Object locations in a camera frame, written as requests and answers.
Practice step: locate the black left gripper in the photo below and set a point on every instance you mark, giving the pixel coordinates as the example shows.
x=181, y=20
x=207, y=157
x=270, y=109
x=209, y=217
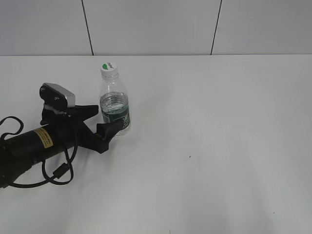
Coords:
x=68, y=129

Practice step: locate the clear Cestbon water bottle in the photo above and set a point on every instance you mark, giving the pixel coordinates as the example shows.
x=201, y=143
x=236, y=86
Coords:
x=114, y=101

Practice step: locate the white green bottle cap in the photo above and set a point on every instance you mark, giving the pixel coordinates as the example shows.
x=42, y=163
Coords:
x=109, y=69

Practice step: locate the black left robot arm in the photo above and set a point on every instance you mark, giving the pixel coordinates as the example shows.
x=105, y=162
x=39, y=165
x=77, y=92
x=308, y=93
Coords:
x=19, y=152

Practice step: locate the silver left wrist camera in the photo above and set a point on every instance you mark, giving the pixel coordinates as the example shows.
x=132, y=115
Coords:
x=56, y=98

